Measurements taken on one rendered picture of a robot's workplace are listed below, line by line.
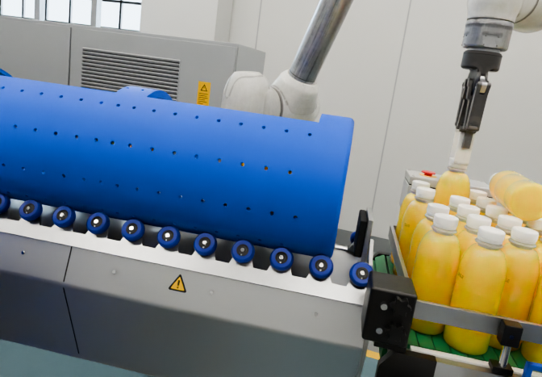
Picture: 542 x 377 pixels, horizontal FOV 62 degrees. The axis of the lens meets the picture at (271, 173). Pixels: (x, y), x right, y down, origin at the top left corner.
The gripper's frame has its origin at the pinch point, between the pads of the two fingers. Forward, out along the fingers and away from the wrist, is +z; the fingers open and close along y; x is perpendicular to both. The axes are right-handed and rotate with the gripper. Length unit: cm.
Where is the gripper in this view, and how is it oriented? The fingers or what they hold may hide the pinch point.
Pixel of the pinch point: (461, 147)
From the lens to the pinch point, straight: 106.3
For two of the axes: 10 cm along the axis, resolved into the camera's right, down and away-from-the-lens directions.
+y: -1.7, 1.8, -9.7
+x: 9.8, 1.7, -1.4
